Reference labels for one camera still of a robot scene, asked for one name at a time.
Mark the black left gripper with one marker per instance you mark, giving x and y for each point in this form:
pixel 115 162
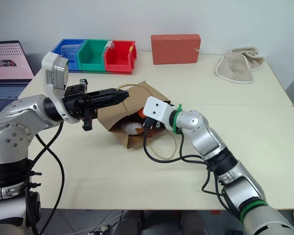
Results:
pixel 74 101

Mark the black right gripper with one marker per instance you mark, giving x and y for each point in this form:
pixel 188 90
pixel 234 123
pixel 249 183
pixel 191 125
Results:
pixel 159 124

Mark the orange plush toy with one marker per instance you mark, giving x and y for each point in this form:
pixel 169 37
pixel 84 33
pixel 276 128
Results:
pixel 141 113

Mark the brown paper bag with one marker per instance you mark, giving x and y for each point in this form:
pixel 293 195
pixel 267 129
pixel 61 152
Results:
pixel 117 117

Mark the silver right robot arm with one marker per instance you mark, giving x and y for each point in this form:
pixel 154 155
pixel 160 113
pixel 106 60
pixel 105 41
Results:
pixel 198 132

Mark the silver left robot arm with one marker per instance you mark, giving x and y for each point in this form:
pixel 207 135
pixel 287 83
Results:
pixel 14 127

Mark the white plush toy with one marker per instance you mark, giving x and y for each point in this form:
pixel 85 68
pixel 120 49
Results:
pixel 130 127

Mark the red plastic storage bin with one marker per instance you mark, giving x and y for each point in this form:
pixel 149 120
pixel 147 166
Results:
pixel 118 57

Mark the green plastic storage bin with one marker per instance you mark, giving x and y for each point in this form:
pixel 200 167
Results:
pixel 91 55

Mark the blue plastic storage bin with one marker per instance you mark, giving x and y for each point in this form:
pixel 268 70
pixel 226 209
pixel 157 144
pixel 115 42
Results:
pixel 72 62

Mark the clear plastic piece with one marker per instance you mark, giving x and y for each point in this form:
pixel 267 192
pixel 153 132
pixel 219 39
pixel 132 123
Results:
pixel 111 44

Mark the clear plastic cup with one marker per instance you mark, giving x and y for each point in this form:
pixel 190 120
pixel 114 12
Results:
pixel 69 50

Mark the red-brown rectangular block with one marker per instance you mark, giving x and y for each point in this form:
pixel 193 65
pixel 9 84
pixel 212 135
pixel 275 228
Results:
pixel 175 49

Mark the beige cloth with white rim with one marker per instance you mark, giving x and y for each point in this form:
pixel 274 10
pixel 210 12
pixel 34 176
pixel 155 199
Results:
pixel 256 57
pixel 235 68

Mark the open laptop computer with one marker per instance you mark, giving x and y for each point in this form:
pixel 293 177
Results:
pixel 7 63

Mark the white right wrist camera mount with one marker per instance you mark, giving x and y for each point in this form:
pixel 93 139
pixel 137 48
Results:
pixel 156 107

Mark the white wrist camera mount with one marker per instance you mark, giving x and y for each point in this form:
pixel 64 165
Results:
pixel 54 69
pixel 156 107

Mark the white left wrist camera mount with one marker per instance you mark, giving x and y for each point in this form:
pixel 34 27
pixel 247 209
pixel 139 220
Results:
pixel 54 69

